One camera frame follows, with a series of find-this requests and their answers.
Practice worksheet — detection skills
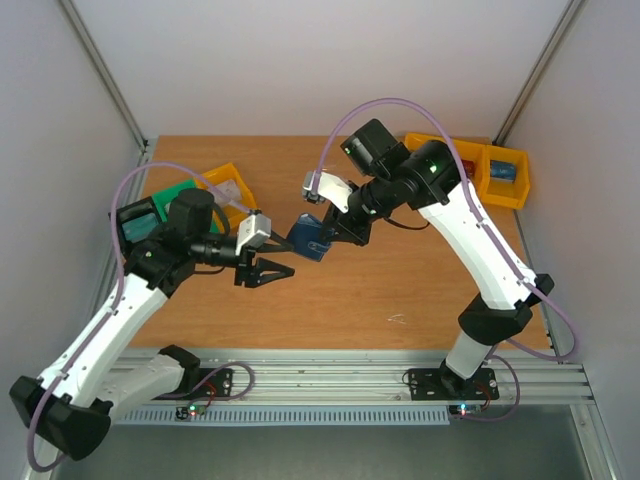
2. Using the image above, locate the right corner aluminium profile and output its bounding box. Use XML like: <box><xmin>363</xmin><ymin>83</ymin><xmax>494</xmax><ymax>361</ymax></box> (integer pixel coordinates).
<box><xmin>492</xmin><ymin>0</ymin><xmax>587</xmax><ymax>146</ymax></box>

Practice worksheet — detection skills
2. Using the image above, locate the aluminium rail base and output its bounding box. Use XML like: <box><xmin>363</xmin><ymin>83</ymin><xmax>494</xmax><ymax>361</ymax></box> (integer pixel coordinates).
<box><xmin>112</xmin><ymin>347</ymin><xmax>596</xmax><ymax>407</ymax></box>

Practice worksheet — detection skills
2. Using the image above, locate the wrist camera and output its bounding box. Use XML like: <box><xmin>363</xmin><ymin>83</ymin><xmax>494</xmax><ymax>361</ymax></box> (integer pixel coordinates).
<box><xmin>235</xmin><ymin>210</ymin><xmax>271</xmax><ymax>254</ymax></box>
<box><xmin>302</xmin><ymin>171</ymin><xmax>354</xmax><ymax>213</ymax></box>

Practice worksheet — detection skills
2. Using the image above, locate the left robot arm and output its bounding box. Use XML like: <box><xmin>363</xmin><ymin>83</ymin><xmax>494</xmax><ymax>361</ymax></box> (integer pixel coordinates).
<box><xmin>9</xmin><ymin>188</ymin><xmax>295</xmax><ymax>461</ymax></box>

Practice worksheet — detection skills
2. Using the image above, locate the corner aluminium profile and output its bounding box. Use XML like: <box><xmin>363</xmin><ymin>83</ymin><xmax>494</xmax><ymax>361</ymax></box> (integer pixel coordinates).
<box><xmin>57</xmin><ymin>0</ymin><xmax>149</xmax><ymax>156</ymax></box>
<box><xmin>492</xmin><ymin>0</ymin><xmax>587</xmax><ymax>146</ymax></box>

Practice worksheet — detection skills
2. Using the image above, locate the white card stack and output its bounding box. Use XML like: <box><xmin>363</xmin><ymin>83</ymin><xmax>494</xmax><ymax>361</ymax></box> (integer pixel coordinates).
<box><xmin>210</xmin><ymin>180</ymin><xmax>248</xmax><ymax>212</ymax></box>

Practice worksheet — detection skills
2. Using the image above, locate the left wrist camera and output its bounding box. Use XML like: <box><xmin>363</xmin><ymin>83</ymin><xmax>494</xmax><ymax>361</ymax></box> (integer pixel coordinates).
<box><xmin>235</xmin><ymin>210</ymin><xmax>271</xmax><ymax>254</ymax></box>

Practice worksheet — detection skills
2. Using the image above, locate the controller board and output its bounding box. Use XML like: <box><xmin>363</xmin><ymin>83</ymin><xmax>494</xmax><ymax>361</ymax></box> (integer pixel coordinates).
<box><xmin>448</xmin><ymin>403</ymin><xmax>484</xmax><ymax>418</ymax></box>
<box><xmin>174</xmin><ymin>404</ymin><xmax>207</xmax><ymax>421</ymax></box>

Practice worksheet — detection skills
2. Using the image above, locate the right controller board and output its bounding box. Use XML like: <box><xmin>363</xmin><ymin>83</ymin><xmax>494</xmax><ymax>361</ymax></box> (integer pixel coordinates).
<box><xmin>448</xmin><ymin>403</ymin><xmax>484</xmax><ymax>418</ymax></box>

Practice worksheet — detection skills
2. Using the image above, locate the yellow bin far right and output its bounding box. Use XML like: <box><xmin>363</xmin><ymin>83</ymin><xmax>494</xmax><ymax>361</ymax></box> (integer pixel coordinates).
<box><xmin>481</xmin><ymin>145</ymin><xmax>531</xmax><ymax>210</ymax></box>

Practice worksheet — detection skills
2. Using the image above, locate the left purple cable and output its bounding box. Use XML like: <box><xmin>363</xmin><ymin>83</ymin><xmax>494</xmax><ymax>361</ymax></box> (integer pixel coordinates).
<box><xmin>25</xmin><ymin>160</ymin><xmax>254</xmax><ymax>473</ymax></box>

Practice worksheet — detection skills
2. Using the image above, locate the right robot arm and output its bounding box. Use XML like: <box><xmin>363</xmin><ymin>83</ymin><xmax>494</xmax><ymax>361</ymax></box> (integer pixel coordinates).
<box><xmin>304</xmin><ymin>119</ymin><xmax>554</xmax><ymax>398</ymax></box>

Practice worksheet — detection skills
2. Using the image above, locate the grey slotted cable duct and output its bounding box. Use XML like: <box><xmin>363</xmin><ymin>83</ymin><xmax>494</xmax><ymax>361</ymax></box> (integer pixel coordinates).
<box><xmin>118</xmin><ymin>405</ymin><xmax>449</xmax><ymax>428</ymax></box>

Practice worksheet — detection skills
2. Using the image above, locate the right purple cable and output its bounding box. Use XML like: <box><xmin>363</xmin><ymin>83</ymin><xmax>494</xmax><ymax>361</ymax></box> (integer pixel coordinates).
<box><xmin>317</xmin><ymin>97</ymin><xmax>579</xmax><ymax>362</ymax></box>

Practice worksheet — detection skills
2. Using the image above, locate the left controller board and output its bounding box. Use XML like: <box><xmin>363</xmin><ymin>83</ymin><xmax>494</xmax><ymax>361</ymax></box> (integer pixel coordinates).
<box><xmin>174</xmin><ymin>404</ymin><xmax>207</xmax><ymax>421</ymax></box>

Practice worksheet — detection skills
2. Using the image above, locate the yellow bin middle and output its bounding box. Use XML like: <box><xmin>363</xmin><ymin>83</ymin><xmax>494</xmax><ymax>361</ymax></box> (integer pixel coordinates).
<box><xmin>453</xmin><ymin>139</ymin><xmax>490</xmax><ymax>198</ymax></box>

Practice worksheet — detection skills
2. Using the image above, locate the yellow bin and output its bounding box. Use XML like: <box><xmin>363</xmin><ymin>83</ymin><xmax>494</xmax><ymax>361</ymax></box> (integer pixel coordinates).
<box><xmin>481</xmin><ymin>145</ymin><xmax>531</xmax><ymax>210</ymax></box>
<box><xmin>453</xmin><ymin>139</ymin><xmax>490</xmax><ymax>198</ymax></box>
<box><xmin>202</xmin><ymin>163</ymin><xmax>257</xmax><ymax>229</ymax></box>
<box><xmin>403</xmin><ymin>132</ymin><xmax>443</xmax><ymax>155</ymax></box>

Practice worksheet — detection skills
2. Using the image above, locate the teal card stack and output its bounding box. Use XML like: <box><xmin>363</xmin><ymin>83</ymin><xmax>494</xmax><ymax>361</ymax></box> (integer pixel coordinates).
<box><xmin>122</xmin><ymin>212</ymin><xmax>158</xmax><ymax>243</ymax></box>

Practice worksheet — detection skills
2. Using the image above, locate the yellow bin left side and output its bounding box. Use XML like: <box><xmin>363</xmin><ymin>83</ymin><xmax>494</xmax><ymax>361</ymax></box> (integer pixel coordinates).
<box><xmin>202</xmin><ymin>163</ymin><xmax>257</xmax><ymax>229</ymax></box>

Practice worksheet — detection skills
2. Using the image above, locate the black bin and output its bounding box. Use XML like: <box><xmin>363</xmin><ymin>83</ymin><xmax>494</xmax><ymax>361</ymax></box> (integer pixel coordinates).
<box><xmin>115</xmin><ymin>196</ymin><xmax>164</xmax><ymax>258</ymax></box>

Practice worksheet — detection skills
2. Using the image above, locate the red card stack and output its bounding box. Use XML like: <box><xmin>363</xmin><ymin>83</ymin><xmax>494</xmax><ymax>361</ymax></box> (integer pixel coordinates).
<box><xmin>462</xmin><ymin>159</ymin><xmax>476</xmax><ymax>178</ymax></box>

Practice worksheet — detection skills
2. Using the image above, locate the left corner aluminium profile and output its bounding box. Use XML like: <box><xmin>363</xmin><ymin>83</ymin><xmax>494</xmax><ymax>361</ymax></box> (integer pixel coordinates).
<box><xmin>57</xmin><ymin>0</ymin><xmax>149</xmax><ymax>156</ymax></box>

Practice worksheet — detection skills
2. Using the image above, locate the green bin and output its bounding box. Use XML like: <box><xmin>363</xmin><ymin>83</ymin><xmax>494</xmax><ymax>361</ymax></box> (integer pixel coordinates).
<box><xmin>152</xmin><ymin>184</ymin><xmax>216</xmax><ymax>237</ymax></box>

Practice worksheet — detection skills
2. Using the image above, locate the purple cable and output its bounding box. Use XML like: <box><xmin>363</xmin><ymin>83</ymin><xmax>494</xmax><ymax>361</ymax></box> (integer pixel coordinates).
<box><xmin>25</xmin><ymin>160</ymin><xmax>254</xmax><ymax>473</ymax></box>
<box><xmin>317</xmin><ymin>97</ymin><xmax>579</xmax><ymax>362</ymax></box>

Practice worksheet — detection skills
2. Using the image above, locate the blue card stack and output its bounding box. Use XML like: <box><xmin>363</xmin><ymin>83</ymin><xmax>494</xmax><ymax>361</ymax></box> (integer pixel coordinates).
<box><xmin>489</xmin><ymin>160</ymin><xmax>517</xmax><ymax>183</ymax></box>

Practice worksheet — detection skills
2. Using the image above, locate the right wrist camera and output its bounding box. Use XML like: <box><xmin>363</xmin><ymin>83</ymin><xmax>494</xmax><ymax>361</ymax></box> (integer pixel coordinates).
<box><xmin>302</xmin><ymin>171</ymin><xmax>354</xmax><ymax>213</ymax></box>

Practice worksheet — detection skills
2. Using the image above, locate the yellow bin far left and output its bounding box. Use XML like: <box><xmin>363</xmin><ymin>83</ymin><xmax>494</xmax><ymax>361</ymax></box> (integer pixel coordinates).
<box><xmin>403</xmin><ymin>132</ymin><xmax>443</xmax><ymax>155</ymax></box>

